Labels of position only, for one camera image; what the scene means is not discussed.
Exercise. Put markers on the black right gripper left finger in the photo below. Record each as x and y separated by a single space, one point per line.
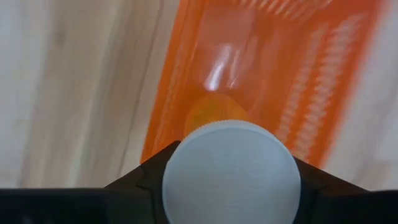
136 199

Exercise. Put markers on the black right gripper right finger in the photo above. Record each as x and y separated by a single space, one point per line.
332 202

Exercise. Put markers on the orange plastic mesh basket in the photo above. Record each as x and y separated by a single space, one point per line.
280 46

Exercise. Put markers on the orange pill bottle white cap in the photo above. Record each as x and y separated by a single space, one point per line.
230 174

